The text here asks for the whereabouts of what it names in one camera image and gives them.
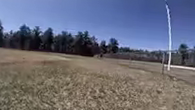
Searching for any tall white pole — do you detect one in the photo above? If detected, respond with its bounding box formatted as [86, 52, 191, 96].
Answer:
[157, 0, 177, 73]

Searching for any row of dark trees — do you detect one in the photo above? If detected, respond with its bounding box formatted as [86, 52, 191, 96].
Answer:
[0, 17, 195, 69]

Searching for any dry brown grass field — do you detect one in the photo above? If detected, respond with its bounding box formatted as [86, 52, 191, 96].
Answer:
[0, 46, 195, 110]

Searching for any pale paved strip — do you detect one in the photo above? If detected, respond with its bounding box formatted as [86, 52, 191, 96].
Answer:
[131, 60, 195, 72]

